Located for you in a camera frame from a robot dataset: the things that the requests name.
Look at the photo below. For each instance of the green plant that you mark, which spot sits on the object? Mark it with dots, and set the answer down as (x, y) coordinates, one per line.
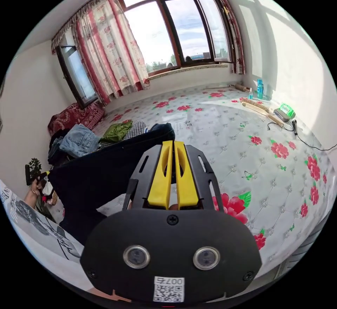
(35, 165)

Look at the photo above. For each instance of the bed with floral sheet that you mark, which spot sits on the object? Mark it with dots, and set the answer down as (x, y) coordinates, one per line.
(223, 143)

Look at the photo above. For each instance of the red floral curtain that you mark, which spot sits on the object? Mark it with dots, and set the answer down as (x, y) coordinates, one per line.
(235, 37)
(110, 51)

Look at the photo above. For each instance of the person's left hand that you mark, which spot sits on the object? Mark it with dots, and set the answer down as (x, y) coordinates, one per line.
(36, 185)

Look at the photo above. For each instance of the small clear bottle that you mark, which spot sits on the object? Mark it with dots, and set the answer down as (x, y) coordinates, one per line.
(250, 94)

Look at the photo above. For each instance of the grey box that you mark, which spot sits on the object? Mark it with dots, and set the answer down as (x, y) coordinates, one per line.
(280, 115)

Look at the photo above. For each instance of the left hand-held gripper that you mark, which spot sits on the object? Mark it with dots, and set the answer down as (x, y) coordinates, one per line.
(41, 178)

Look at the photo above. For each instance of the red patterned cushion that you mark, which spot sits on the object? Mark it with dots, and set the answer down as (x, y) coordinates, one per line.
(76, 115)

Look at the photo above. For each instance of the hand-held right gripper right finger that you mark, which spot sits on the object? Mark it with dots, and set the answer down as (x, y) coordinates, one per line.
(187, 185)

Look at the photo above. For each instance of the person's body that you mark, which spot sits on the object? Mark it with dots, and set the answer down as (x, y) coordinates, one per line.
(31, 219)

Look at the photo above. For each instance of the person's left forearm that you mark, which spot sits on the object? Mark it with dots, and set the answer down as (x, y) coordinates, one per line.
(29, 198)

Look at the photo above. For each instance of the pile of clothes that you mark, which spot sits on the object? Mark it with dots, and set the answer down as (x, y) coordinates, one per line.
(79, 140)

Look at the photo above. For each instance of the green wipes pack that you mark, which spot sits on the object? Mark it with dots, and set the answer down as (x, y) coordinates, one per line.
(287, 109)

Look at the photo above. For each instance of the wooden massage roller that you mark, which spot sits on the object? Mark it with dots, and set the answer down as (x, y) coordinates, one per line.
(239, 87)

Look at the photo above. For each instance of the wooden bed brush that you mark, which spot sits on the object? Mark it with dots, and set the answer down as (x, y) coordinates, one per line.
(263, 111)

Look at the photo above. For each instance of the large brown-framed window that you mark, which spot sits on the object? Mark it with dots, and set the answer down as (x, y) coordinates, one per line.
(184, 29)

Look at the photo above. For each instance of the small dark-framed window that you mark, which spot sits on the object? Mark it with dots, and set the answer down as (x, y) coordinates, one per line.
(77, 77)

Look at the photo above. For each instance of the blue water bottle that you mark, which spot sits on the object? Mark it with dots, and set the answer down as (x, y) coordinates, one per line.
(260, 89)

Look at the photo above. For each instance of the black microphone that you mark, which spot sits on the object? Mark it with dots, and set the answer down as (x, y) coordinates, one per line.
(295, 127)

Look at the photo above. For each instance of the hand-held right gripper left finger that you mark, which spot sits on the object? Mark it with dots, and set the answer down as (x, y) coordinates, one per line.
(159, 182)

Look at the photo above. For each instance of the dark blue jeans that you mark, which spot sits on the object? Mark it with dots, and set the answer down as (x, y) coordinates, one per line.
(92, 177)

